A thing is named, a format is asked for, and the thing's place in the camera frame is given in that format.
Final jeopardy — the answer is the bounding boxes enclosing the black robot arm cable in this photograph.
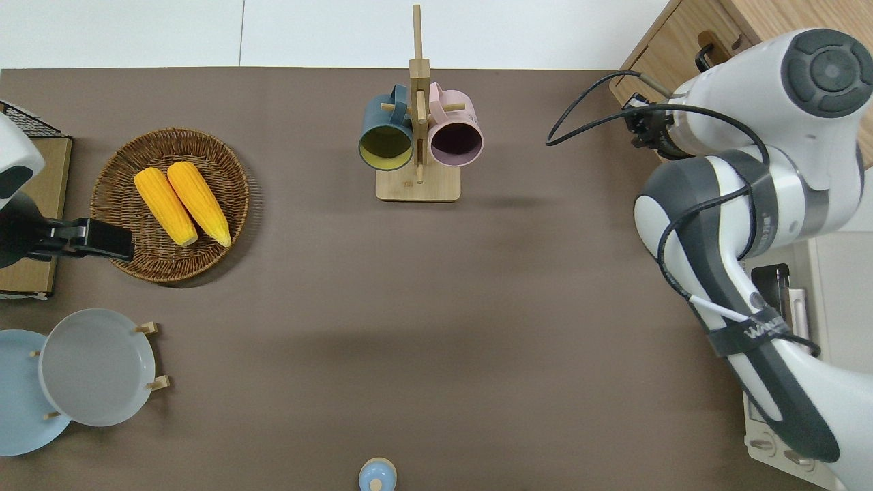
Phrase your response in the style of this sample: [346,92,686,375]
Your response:
[546,70,823,357]

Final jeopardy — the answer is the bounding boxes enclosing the yellow corn cob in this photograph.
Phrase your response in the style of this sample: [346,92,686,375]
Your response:
[167,161,233,248]
[134,167,199,248]

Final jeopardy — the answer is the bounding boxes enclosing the brown table mat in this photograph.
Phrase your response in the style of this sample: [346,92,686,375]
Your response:
[0,67,823,491]

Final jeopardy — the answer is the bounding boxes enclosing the grey plate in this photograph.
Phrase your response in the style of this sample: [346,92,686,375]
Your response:
[38,308,156,428]

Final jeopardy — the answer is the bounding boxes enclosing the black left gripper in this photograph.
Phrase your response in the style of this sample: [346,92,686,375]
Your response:
[24,217,135,263]

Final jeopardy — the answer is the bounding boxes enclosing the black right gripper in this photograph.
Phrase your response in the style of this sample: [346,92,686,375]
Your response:
[625,94,684,162]

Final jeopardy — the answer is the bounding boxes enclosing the light blue plate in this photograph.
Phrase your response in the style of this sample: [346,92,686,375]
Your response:
[0,329,72,456]

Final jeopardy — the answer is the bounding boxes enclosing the wooden cabinet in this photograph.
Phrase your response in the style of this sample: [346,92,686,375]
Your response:
[609,0,873,171]

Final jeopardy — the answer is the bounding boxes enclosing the pink mug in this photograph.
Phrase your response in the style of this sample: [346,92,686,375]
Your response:
[428,82,484,168]

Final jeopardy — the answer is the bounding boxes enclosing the brown wicker basket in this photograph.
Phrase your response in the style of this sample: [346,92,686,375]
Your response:
[90,128,250,284]

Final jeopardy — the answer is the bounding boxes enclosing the blue mug yellow inside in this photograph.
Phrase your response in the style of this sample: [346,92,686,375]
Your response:
[359,85,415,172]

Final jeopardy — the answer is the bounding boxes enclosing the wooden drawer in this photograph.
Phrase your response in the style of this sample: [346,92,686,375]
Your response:
[610,0,743,104]

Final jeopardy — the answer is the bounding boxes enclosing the wooden plate rack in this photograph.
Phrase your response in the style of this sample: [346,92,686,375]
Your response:
[27,321,171,420]

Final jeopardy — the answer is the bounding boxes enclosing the cream toaster oven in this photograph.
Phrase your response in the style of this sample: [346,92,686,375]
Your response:
[740,232,873,491]

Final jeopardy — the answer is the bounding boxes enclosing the wooden mug tree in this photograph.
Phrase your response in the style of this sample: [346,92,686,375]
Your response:
[376,5,467,203]

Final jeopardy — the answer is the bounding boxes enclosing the black wire basket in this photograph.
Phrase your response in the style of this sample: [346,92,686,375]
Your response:
[0,101,61,138]

